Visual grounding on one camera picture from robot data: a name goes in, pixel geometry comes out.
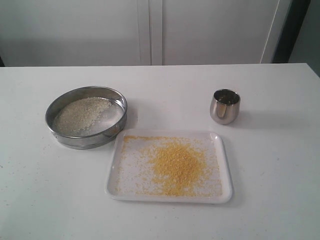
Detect stainless steel cup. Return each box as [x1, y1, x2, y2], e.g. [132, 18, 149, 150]
[210, 88, 241, 125]

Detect round steel mesh sieve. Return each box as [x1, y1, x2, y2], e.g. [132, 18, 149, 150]
[45, 86, 128, 150]

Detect sifted yellow millet grains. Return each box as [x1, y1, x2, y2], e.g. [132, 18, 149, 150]
[114, 135, 223, 197]

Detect white rectangular plastic tray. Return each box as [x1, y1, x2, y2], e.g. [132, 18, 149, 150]
[105, 129, 233, 204]

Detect yellow white grain pile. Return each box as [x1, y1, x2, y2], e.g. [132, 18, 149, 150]
[52, 97, 111, 137]

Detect dark vertical post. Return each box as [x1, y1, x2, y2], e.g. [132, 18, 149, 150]
[272, 0, 311, 64]

